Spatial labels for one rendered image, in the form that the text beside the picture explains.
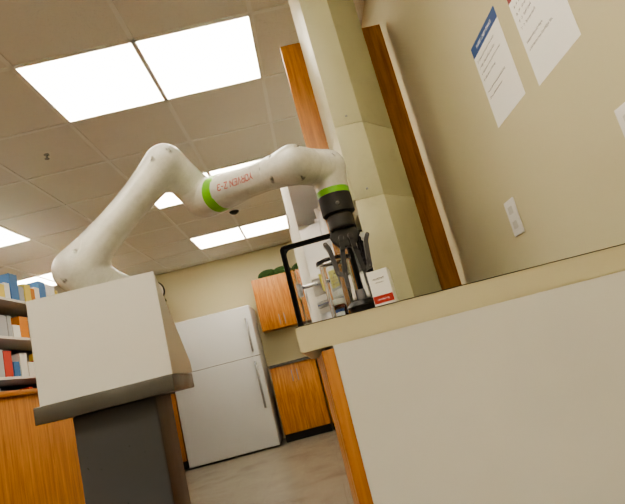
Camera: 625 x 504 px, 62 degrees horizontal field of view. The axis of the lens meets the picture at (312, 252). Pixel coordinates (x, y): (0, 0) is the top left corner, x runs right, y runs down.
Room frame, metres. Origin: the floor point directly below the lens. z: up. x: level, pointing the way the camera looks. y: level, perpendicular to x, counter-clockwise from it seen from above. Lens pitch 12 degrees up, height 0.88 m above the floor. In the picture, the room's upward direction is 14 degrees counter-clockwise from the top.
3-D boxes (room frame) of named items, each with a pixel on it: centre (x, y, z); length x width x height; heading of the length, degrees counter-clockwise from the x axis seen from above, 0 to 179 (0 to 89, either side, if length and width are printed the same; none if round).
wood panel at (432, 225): (2.23, -0.34, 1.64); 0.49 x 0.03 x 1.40; 93
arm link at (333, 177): (1.38, -0.09, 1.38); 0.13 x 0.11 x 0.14; 136
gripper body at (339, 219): (1.39, -0.10, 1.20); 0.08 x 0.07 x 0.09; 92
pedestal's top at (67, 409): (1.38, 0.57, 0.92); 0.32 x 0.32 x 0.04; 8
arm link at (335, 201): (1.39, -0.10, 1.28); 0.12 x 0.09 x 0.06; 2
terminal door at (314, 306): (2.16, -0.02, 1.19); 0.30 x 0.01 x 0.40; 85
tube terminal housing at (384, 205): (2.00, -0.32, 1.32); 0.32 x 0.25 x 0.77; 3
